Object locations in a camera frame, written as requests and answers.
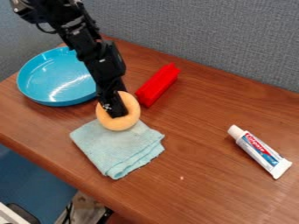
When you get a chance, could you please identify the white toothpaste tube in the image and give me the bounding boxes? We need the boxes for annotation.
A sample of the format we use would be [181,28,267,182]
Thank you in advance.
[229,125,293,179]

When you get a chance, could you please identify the light blue cloth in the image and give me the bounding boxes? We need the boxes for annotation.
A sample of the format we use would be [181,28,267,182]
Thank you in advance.
[70,120,165,179]

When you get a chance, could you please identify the objects under table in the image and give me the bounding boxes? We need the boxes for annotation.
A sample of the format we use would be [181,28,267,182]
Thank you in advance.
[0,192,114,224]

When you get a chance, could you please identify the red plastic block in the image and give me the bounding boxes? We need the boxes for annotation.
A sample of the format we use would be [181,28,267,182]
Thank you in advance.
[135,63,181,108]

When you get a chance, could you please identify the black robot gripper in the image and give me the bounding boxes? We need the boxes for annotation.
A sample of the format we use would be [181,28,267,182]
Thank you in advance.
[61,24,129,118]

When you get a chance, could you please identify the blue plate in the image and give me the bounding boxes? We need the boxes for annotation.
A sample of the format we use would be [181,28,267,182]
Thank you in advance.
[17,46,97,107]

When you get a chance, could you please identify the yellow foam ball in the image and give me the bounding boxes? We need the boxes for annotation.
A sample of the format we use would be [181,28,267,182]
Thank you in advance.
[97,91,141,131]

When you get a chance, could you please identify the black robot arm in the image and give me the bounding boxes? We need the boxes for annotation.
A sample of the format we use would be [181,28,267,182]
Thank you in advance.
[10,0,129,118]

